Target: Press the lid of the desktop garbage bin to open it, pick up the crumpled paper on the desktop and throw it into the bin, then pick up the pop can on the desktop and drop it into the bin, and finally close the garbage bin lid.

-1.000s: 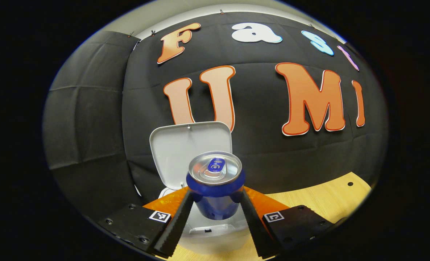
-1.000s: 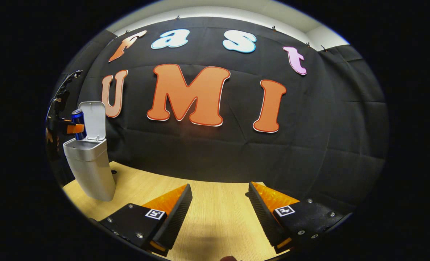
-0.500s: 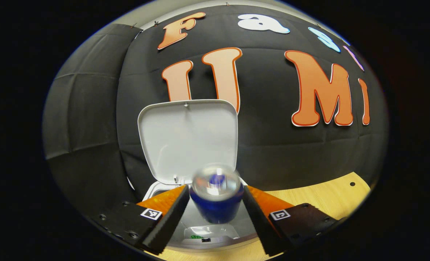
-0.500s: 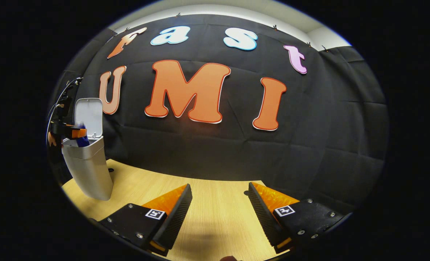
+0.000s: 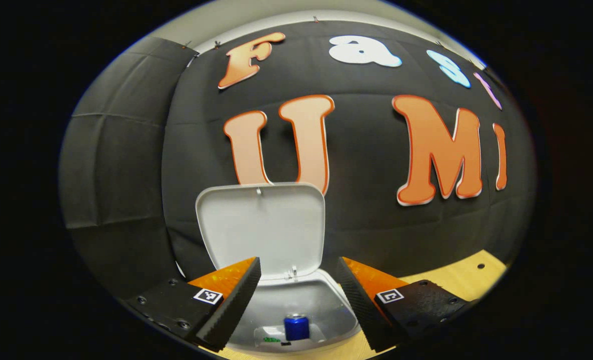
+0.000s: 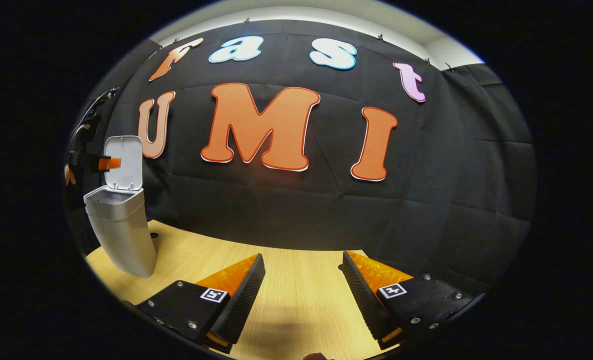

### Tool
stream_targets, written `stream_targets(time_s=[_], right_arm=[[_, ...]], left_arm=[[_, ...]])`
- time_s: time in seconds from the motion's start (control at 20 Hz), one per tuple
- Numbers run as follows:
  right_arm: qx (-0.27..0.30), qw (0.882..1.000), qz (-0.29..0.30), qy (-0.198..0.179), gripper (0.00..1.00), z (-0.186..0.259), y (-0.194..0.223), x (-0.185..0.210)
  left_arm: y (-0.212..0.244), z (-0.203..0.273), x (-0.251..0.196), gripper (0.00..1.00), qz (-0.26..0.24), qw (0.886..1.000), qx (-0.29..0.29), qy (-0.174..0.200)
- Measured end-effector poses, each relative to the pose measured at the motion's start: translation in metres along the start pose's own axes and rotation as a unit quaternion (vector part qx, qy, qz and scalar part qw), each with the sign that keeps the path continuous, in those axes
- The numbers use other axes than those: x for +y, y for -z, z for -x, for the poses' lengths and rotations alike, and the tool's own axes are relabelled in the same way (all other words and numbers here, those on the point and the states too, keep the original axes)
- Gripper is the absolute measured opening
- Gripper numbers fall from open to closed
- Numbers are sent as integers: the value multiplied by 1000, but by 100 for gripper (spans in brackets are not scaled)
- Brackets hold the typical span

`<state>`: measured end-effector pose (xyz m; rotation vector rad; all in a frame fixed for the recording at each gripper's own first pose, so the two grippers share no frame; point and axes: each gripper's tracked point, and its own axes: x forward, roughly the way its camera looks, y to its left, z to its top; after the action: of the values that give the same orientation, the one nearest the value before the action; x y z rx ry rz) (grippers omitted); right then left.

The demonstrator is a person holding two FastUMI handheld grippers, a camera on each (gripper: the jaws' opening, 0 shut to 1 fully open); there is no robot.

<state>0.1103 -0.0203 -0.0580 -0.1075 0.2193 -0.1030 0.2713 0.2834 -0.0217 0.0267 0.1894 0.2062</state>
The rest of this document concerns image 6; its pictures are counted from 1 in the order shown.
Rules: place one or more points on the black backdrop cloth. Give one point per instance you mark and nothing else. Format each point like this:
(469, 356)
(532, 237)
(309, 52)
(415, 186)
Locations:
(301, 210)

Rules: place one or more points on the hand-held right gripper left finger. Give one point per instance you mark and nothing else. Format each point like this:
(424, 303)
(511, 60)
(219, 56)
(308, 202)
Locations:
(241, 305)

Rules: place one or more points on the wooden desktop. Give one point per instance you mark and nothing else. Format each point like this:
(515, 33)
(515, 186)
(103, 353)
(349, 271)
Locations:
(301, 285)

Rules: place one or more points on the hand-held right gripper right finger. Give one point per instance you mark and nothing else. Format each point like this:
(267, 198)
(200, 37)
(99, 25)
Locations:
(364, 300)

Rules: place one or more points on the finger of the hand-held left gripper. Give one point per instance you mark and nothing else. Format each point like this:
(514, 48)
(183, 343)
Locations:
(109, 164)

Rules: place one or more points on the white desktop garbage bin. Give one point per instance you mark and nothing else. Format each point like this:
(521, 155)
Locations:
(121, 235)

